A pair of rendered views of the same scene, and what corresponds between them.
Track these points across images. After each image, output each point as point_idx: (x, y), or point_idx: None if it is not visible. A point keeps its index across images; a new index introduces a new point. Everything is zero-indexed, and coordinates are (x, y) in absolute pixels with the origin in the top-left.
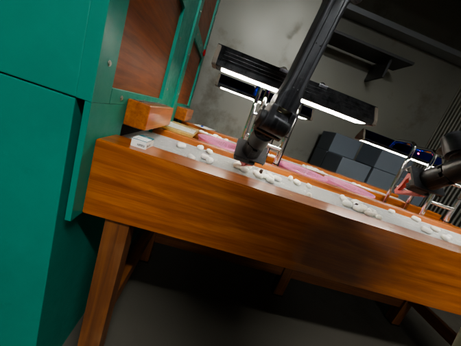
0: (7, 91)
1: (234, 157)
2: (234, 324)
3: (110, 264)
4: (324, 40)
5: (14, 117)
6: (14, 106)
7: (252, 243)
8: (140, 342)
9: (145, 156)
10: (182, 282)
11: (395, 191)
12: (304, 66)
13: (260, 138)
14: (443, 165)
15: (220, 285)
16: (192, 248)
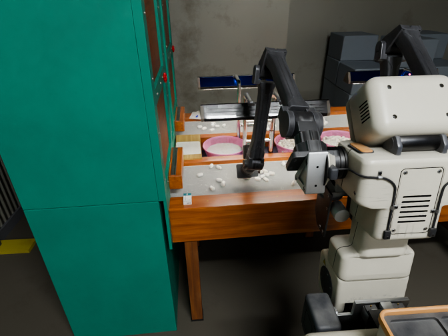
0: (130, 209)
1: (238, 178)
2: (277, 268)
3: (193, 261)
4: (265, 118)
5: (135, 217)
6: (134, 213)
7: (263, 228)
8: (219, 295)
9: (195, 209)
10: (231, 252)
11: None
12: (259, 135)
13: (249, 171)
14: None
15: (260, 245)
16: None
